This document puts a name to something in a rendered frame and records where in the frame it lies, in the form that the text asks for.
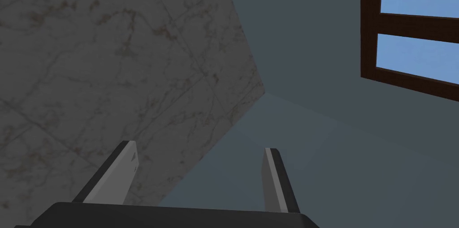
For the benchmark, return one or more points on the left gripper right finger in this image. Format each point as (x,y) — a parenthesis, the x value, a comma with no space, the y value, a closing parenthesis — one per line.
(278,185)

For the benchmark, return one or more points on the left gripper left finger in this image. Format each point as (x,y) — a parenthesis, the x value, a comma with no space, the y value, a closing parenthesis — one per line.
(113,178)

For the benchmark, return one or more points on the brown framed window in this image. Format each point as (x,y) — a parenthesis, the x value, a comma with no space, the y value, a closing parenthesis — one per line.
(394,27)

